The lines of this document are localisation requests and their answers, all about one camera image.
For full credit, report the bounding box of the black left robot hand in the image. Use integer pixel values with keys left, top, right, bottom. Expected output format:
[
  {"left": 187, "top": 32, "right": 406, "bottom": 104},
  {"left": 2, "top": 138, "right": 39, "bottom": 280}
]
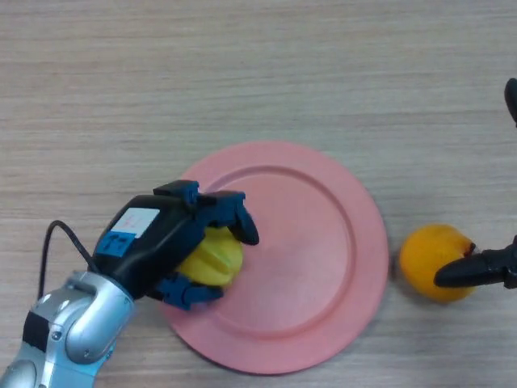
[{"left": 91, "top": 180, "right": 260, "bottom": 312}]

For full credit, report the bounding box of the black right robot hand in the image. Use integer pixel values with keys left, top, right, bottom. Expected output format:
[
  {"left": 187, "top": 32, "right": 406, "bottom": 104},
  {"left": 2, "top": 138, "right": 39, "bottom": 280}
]
[{"left": 433, "top": 78, "right": 517, "bottom": 290}]

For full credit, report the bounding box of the yellow starfruit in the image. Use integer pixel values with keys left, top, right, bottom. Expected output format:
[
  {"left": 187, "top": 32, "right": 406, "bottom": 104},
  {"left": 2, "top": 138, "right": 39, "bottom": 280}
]
[{"left": 177, "top": 226, "right": 245, "bottom": 289}]

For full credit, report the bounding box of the pink round plate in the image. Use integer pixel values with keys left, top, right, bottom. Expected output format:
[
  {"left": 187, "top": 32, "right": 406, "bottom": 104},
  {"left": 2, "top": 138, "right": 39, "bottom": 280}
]
[{"left": 157, "top": 140, "right": 390, "bottom": 375}]

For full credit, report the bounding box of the orange round fruit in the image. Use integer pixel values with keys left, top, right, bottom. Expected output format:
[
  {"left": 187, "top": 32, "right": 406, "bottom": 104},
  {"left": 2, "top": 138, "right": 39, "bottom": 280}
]
[{"left": 398, "top": 223, "right": 480, "bottom": 305}]

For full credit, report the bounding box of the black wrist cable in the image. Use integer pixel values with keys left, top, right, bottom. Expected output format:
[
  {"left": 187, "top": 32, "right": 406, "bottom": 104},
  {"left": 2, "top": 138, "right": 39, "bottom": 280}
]
[{"left": 37, "top": 220, "right": 100, "bottom": 303}]

